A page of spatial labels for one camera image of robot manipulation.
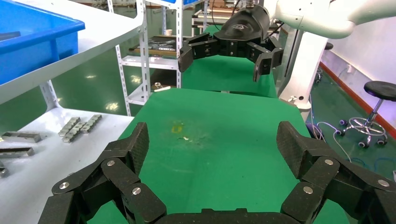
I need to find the blue floor cable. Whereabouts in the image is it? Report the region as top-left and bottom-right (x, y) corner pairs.
(353, 156), (396, 174)

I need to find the white floor cable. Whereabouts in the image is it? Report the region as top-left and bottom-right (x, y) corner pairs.
(312, 121), (354, 163)

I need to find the white storage rack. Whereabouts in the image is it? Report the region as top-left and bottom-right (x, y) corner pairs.
(116, 0), (184, 117)

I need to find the white perforated shelf upright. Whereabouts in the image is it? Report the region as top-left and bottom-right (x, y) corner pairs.
(40, 81), (61, 110)
(137, 0), (151, 104)

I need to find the silver stamped metal bracket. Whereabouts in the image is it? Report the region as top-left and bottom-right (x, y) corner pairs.
(0, 31), (21, 42)

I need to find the white roller frame rack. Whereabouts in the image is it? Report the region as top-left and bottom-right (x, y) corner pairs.
(191, 8), (236, 35)

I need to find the blue plastic bin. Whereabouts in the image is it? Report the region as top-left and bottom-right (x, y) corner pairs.
(0, 0), (85, 85)

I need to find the dark tray with metal parts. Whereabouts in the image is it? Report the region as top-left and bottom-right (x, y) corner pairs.
(128, 35), (180, 58)

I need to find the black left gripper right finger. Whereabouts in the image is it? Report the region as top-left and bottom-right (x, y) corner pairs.
(276, 121), (396, 224)

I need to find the black stool with chrome base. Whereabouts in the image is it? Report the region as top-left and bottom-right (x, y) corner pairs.
(339, 81), (396, 149)

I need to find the green table cloth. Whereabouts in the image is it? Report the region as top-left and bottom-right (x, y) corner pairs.
(88, 88), (350, 224)

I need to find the green covered table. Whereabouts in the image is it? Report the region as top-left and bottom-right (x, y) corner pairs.
(182, 24), (277, 98)

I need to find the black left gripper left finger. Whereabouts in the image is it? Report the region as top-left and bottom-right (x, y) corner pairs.
(38, 122), (168, 224)

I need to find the white robot torso column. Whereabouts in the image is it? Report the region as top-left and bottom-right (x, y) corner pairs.
(278, 31), (329, 112)

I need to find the white flat shelf board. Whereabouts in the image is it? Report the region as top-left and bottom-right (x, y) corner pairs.
(0, 108), (134, 224)

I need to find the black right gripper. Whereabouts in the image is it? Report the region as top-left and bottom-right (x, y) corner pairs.
(177, 4), (284, 83)

